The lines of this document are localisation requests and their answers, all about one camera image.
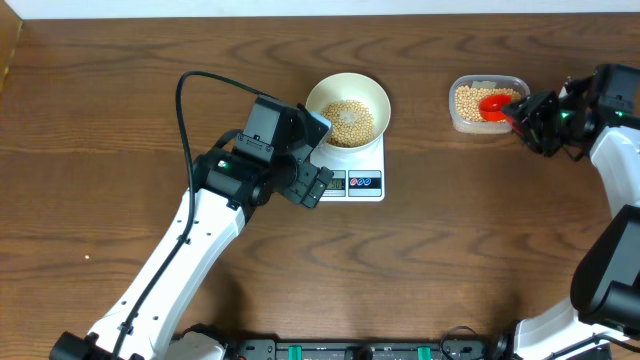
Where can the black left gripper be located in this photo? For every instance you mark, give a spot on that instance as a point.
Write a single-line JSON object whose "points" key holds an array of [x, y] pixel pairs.
{"points": [[307, 173]]}

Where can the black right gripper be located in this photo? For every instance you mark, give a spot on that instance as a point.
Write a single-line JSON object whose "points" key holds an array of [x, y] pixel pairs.
{"points": [[535, 105]]}

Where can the red measuring scoop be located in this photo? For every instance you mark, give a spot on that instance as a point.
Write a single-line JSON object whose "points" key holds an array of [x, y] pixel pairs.
{"points": [[490, 107]]}

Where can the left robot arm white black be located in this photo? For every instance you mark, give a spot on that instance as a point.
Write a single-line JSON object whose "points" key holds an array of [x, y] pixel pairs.
{"points": [[228, 183]]}

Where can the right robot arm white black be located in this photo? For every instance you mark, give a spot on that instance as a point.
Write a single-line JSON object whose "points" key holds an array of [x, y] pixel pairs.
{"points": [[599, 116]]}

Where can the white digital kitchen scale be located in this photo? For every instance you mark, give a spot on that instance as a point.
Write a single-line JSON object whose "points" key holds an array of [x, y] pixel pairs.
{"points": [[358, 173]]}

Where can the soybeans in bowl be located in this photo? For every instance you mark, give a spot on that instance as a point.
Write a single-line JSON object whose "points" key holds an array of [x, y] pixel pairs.
{"points": [[352, 123]]}

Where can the cream bowl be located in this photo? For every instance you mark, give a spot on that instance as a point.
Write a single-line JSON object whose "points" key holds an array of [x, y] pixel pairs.
{"points": [[353, 86]]}

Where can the clear plastic container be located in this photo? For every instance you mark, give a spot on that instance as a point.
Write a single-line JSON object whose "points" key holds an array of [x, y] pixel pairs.
{"points": [[484, 81]]}

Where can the soybeans in container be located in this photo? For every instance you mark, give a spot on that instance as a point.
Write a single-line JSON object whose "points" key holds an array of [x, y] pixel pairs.
{"points": [[467, 99]]}

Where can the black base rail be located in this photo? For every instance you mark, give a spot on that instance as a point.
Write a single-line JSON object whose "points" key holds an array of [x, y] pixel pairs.
{"points": [[350, 350]]}

